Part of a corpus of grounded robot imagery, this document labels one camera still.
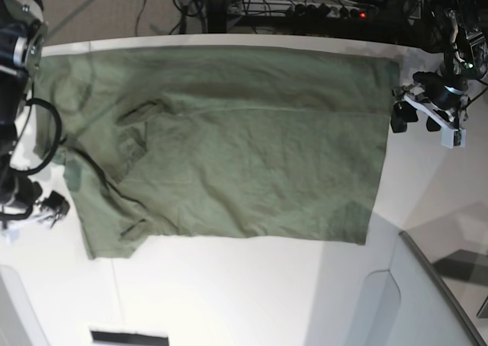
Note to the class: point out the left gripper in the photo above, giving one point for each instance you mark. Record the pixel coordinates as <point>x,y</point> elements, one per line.
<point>440,97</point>

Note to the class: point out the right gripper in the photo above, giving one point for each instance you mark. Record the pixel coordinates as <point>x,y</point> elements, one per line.
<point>21,202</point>

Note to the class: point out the olive green t-shirt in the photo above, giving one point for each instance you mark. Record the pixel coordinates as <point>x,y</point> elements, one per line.
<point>227,141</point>

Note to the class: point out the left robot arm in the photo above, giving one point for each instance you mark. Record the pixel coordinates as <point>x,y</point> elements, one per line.
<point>454,27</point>

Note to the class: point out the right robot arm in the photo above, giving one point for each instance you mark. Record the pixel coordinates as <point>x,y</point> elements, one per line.
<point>23,31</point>

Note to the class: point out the black power strip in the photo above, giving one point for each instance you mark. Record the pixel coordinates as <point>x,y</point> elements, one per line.
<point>322,10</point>

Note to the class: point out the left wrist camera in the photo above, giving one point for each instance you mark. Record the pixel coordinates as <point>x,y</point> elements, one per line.
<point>453,138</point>

